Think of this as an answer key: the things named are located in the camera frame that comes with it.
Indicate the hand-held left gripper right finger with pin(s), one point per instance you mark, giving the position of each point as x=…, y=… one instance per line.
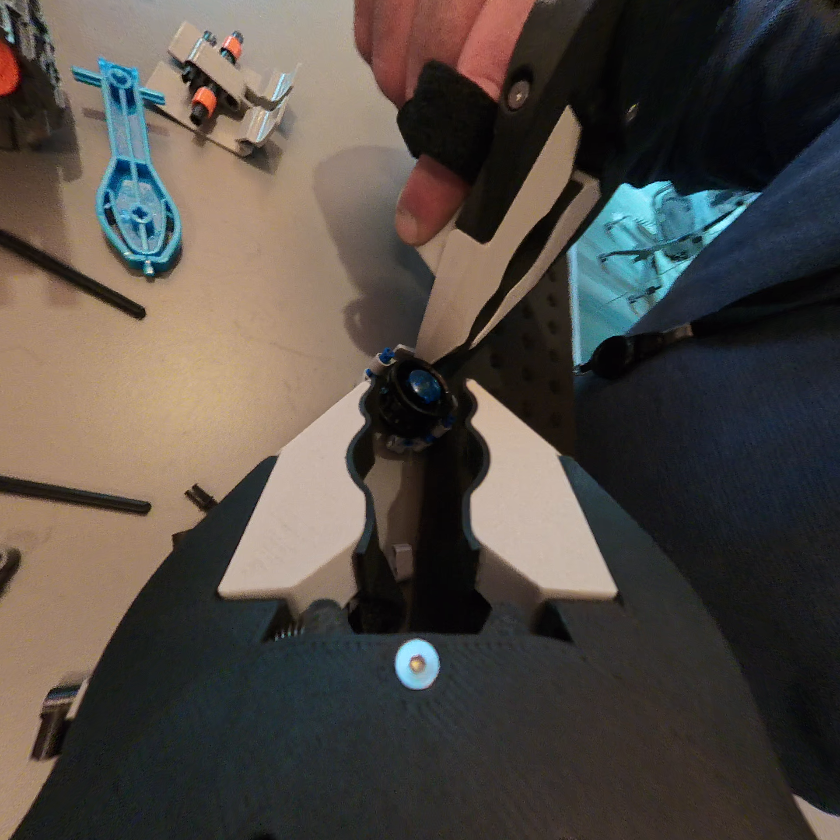
x=538, y=525

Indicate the blue brick separator tool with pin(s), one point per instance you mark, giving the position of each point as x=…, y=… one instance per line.
x=138, y=197

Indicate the black toy wheel assembly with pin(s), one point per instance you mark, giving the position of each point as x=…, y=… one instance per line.
x=413, y=394

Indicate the short black pin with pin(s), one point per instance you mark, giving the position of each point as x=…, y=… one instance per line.
x=200, y=497

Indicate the grey bracket with orange bushes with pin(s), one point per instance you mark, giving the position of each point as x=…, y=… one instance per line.
x=223, y=92

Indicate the black office chair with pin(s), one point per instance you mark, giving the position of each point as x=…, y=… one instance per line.
x=669, y=246

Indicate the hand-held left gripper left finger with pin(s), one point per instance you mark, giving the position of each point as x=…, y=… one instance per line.
x=295, y=525

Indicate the small grey brick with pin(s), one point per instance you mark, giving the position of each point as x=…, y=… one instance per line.
x=401, y=561

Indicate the black badge reel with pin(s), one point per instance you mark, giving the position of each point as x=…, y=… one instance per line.
x=613, y=358

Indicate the person's blue-clothed body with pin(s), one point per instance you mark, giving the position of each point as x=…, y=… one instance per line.
x=722, y=459

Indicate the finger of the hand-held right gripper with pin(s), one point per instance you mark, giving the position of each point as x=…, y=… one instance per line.
x=472, y=282
x=558, y=229

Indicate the black axle rod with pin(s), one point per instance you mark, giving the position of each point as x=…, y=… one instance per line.
x=72, y=495
x=72, y=275

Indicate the person's right forearm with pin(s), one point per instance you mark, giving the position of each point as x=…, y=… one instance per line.
x=722, y=79

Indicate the dark grey beam connector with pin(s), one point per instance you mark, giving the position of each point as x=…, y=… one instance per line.
x=59, y=715

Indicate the tracked toy robot vehicle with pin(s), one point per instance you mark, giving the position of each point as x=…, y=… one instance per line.
x=26, y=79

